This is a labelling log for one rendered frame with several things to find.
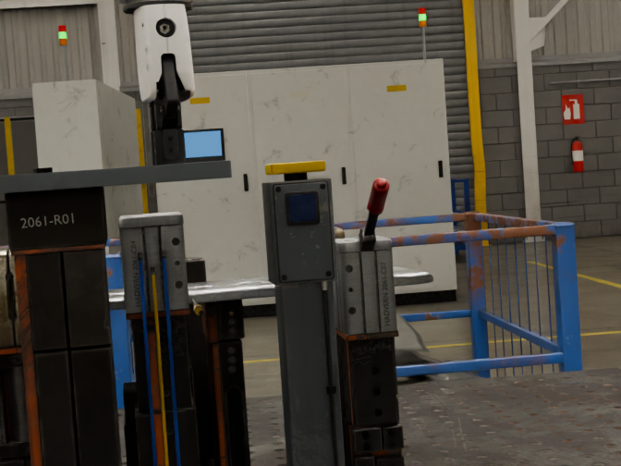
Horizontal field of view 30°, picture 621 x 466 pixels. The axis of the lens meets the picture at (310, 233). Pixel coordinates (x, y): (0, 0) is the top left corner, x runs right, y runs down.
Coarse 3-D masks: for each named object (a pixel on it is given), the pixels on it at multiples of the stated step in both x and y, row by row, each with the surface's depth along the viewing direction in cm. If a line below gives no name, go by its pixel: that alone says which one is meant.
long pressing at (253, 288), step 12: (264, 276) 170; (396, 276) 155; (408, 276) 155; (420, 276) 156; (432, 276) 158; (120, 288) 166; (192, 288) 159; (204, 288) 157; (216, 288) 153; (228, 288) 152; (240, 288) 152; (252, 288) 152; (264, 288) 153; (120, 300) 150; (204, 300) 151; (216, 300) 152
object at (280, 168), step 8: (272, 168) 125; (280, 168) 125; (288, 168) 125; (296, 168) 125; (304, 168) 125; (312, 168) 125; (320, 168) 126; (288, 176) 127; (296, 176) 127; (304, 176) 127
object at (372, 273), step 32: (352, 256) 142; (384, 256) 143; (352, 288) 143; (384, 288) 143; (352, 320) 143; (384, 320) 143; (352, 352) 144; (384, 352) 144; (352, 384) 145; (384, 384) 145; (352, 416) 146; (384, 416) 145; (352, 448) 146; (384, 448) 145
